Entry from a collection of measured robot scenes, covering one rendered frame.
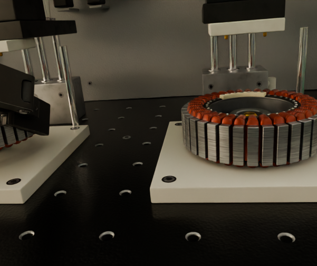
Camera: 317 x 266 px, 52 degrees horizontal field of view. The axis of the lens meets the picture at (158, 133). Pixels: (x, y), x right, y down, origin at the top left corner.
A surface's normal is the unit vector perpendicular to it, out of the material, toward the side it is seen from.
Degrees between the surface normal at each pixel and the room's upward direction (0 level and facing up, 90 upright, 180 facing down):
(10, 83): 81
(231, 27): 90
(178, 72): 90
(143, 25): 90
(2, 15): 90
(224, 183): 0
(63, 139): 0
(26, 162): 0
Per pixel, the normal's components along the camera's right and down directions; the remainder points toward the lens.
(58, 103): -0.12, 0.33
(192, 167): -0.08, -0.94
